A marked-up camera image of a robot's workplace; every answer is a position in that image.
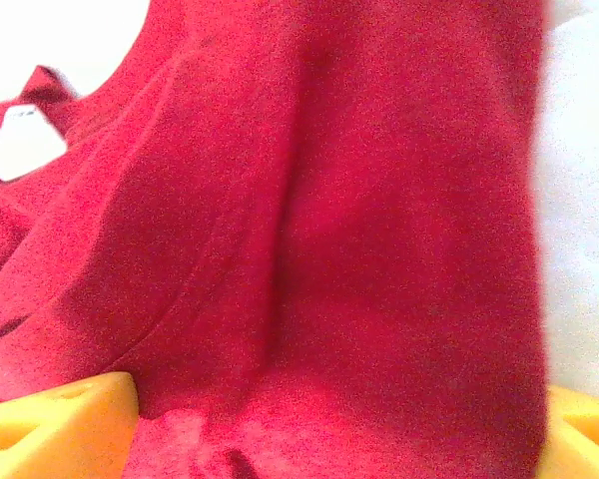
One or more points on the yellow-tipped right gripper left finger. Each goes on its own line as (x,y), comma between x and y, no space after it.
(55,429)

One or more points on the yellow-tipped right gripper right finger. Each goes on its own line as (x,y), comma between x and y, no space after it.
(589,439)

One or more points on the red t-shirt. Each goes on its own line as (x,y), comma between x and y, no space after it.
(329,224)

